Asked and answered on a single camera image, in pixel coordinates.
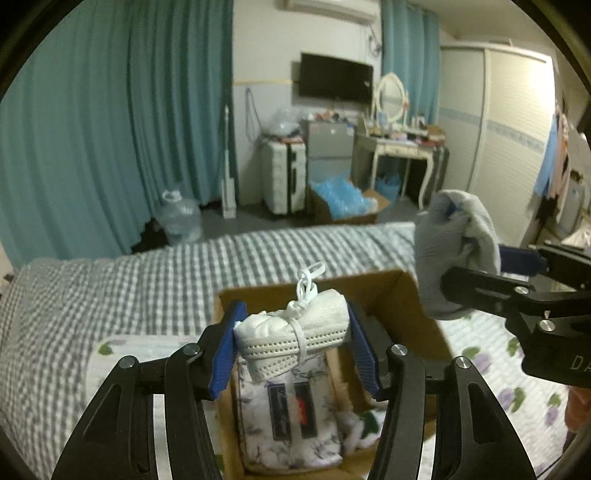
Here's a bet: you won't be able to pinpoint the white suitcase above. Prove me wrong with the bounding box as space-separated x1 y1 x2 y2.
261 138 310 216

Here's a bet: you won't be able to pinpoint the hanging clothes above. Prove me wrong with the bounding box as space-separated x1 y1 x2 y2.
533 104 583 200

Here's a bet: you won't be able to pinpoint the wide teal curtain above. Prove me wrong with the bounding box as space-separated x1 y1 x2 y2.
0 0 239 269

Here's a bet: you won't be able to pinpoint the white oval mirror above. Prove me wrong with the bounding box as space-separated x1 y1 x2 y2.
372 72 411 127

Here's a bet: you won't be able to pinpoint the grey mini fridge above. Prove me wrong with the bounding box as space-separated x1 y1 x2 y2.
300 117 356 186

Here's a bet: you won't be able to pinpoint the blue bag under table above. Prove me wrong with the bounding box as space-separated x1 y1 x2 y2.
375 173 406 202

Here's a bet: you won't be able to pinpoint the black wall television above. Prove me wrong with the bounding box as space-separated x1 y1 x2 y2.
293 52 375 105

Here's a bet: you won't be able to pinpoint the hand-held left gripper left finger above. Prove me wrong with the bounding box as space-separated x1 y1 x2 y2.
51 301 248 480

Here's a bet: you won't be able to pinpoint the white floral quilt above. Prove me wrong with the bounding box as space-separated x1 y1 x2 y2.
85 314 583 480

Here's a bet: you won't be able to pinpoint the clear water jug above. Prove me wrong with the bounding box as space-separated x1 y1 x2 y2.
154 189 204 246

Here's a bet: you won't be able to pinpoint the white floor appliance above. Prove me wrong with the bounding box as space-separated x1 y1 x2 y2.
556 179 590 237

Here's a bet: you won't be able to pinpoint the white wardrobe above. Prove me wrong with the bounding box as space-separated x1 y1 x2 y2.
438 42 562 241

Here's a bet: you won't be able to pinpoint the clear plastic bag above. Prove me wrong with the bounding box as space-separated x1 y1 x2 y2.
265 107 304 140

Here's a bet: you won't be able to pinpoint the white air conditioner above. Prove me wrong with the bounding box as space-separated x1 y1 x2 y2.
283 0 378 25

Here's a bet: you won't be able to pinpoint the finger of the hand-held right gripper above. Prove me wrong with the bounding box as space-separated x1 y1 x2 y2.
441 265 537 320
499 244 591 289

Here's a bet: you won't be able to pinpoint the white upright pole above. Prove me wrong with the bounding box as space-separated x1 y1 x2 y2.
222 105 238 219

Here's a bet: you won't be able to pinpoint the floral tissue pack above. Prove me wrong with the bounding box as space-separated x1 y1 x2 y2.
235 355 345 474

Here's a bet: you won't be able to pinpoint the white dressing table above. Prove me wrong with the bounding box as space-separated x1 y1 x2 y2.
353 124 449 209

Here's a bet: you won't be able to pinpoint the floor cardboard box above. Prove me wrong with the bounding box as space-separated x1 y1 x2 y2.
307 185 393 226

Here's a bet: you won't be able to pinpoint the white face mask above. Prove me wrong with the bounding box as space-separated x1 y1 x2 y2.
233 261 350 384

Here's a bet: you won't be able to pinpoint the person's right forearm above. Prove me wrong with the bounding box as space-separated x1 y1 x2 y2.
564 385 591 451

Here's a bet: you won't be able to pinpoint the pale grey-white sock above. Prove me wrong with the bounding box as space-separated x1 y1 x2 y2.
413 188 503 320

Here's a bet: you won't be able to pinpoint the grey checked bedsheet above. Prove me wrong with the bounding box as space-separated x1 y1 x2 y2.
0 222 444 480

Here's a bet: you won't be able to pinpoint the white green-printed cloth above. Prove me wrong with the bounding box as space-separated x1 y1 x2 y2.
339 406 387 451

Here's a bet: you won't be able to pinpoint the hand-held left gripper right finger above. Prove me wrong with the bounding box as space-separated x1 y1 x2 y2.
346 302 539 480

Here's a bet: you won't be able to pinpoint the narrow teal curtain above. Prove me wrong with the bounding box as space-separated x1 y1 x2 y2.
381 0 442 126

